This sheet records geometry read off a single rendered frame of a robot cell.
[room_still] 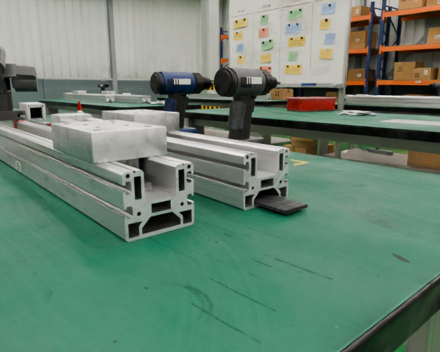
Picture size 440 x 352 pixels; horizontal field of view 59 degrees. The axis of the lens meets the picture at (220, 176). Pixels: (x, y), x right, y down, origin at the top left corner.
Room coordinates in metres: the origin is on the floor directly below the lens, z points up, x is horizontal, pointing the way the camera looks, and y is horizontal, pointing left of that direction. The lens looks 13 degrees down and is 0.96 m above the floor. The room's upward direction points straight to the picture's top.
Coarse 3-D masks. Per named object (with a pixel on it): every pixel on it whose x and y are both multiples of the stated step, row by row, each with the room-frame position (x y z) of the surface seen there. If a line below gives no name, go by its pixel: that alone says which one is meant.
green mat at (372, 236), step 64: (0, 192) 0.66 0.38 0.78; (320, 192) 0.66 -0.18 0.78; (384, 192) 0.66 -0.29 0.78; (0, 256) 0.40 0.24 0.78; (64, 256) 0.40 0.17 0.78; (128, 256) 0.40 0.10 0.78; (192, 256) 0.40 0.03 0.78; (256, 256) 0.40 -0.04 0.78; (320, 256) 0.40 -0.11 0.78; (384, 256) 0.40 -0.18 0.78; (0, 320) 0.28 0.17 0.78; (64, 320) 0.28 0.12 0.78; (128, 320) 0.28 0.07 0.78; (192, 320) 0.28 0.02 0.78; (256, 320) 0.28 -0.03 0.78; (320, 320) 0.28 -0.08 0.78
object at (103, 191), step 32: (0, 128) 0.93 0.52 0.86; (32, 128) 0.98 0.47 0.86; (32, 160) 0.73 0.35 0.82; (64, 160) 0.58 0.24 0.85; (160, 160) 0.51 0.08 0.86; (64, 192) 0.60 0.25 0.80; (96, 192) 0.49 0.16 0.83; (128, 192) 0.44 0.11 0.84; (160, 192) 0.50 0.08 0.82; (192, 192) 0.50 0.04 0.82; (128, 224) 0.47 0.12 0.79; (160, 224) 0.48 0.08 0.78; (192, 224) 0.50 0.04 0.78
